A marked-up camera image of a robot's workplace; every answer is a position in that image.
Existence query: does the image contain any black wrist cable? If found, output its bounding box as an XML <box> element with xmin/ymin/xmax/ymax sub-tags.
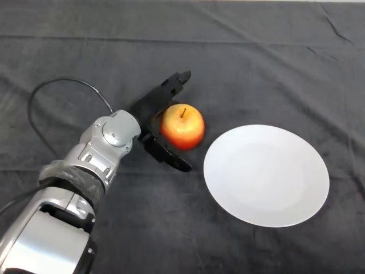
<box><xmin>0</xmin><ymin>78</ymin><xmax>115</xmax><ymax>216</ymax></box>

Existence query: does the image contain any white round plate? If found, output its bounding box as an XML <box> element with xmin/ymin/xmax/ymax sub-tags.
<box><xmin>202</xmin><ymin>124</ymin><xmax>330</xmax><ymax>228</ymax></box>

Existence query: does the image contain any red yellow apple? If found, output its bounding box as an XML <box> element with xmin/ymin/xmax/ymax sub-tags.
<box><xmin>159</xmin><ymin>103</ymin><xmax>206</xmax><ymax>151</ymax></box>

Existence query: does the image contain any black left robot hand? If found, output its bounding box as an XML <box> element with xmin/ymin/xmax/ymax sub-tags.
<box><xmin>127</xmin><ymin>69</ymin><xmax>193</xmax><ymax>173</ymax></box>

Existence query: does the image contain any black table cloth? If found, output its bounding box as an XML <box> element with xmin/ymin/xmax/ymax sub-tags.
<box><xmin>0</xmin><ymin>0</ymin><xmax>365</xmax><ymax>274</ymax></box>

